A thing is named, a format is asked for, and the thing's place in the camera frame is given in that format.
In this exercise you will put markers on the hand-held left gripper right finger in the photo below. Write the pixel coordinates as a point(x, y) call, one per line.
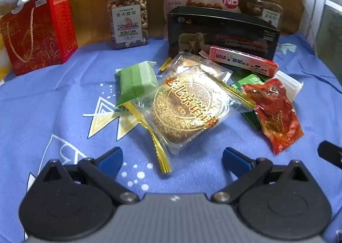
point(234, 159)

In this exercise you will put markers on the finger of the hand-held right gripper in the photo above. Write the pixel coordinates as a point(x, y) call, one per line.
point(330, 153)

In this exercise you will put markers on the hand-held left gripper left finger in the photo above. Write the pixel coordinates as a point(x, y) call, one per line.
point(111, 159)

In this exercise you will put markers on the clear mooncake packet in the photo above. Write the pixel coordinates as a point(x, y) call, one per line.
point(184, 109)

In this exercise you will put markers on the black sheep print box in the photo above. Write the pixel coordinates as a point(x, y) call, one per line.
point(227, 29)

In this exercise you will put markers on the dark green snack packet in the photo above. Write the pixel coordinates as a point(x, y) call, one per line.
point(251, 121)

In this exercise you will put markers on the red snack packet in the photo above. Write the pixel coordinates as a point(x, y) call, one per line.
point(275, 114)

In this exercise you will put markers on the blue printed blanket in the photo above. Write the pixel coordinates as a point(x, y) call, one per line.
point(66, 104)

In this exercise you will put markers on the green wrapped pastry packet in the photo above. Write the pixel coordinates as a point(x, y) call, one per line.
point(133, 82)

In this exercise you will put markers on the clear white packet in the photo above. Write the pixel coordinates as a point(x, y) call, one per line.
point(290, 82)

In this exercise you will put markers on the long pink box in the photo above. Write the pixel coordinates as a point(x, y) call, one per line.
point(240, 60)

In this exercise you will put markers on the clear pastry packet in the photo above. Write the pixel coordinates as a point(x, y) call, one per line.
point(187, 62)

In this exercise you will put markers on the clear nut jar gold lid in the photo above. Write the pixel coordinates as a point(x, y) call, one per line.
point(267, 8)
point(127, 18)

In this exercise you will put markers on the red gift bag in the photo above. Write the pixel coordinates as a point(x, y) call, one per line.
point(40, 32)

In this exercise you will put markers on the wooden headboard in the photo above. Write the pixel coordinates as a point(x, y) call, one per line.
point(90, 5)

